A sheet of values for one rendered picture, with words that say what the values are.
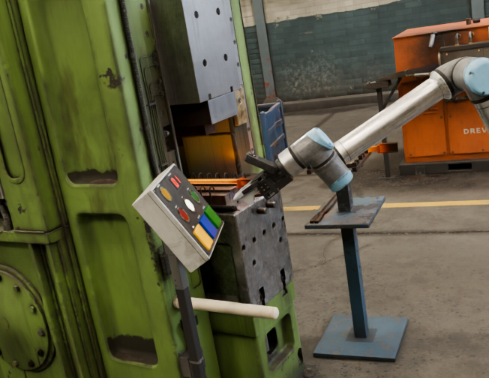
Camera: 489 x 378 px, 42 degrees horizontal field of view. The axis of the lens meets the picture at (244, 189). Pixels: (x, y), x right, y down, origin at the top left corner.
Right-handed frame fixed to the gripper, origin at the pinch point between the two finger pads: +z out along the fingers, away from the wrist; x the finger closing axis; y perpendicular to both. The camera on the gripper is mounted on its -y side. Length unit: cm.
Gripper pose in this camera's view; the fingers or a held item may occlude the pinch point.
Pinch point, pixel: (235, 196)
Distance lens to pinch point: 219.1
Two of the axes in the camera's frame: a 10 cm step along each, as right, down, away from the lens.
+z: -7.7, 5.8, 2.5
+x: 1.0, -2.8, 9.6
